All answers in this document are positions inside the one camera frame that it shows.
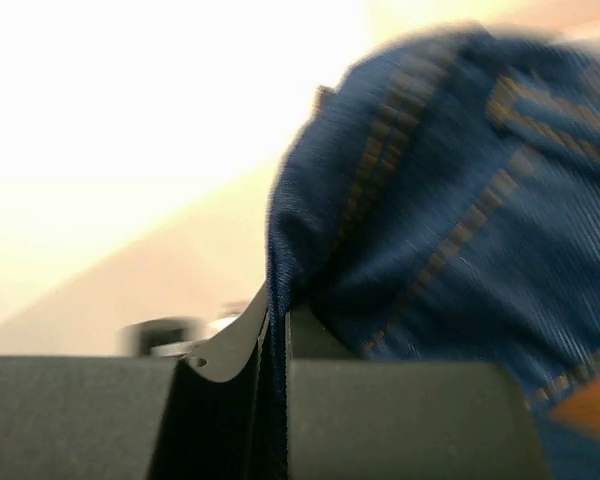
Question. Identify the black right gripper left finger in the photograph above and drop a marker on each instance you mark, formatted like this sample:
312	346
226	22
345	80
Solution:
189	417

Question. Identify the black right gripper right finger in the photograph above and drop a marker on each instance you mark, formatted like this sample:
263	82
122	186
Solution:
349	418

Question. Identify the dark blue denim trousers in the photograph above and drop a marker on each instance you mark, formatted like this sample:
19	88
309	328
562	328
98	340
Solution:
444	203

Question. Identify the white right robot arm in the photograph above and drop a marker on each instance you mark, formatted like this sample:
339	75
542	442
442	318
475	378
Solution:
180	335

